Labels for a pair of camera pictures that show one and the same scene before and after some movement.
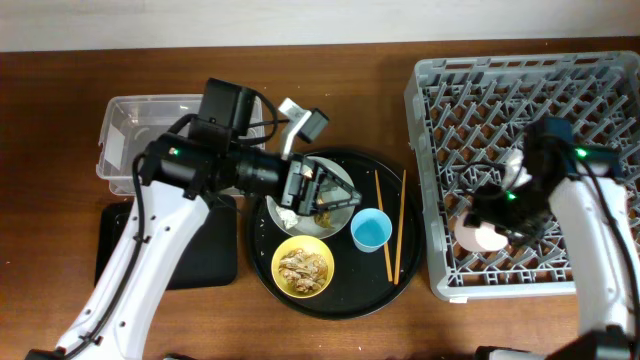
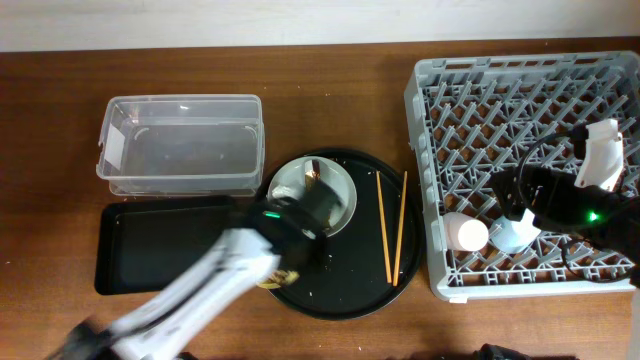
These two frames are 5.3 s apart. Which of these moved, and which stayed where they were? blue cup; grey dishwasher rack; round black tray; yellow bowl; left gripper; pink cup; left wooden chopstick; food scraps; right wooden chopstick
Moved: blue cup; yellow bowl; pink cup; food scraps; left gripper
Stayed: grey dishwasher rack; right wooden chopstick; round black tray; left wooden chopstick
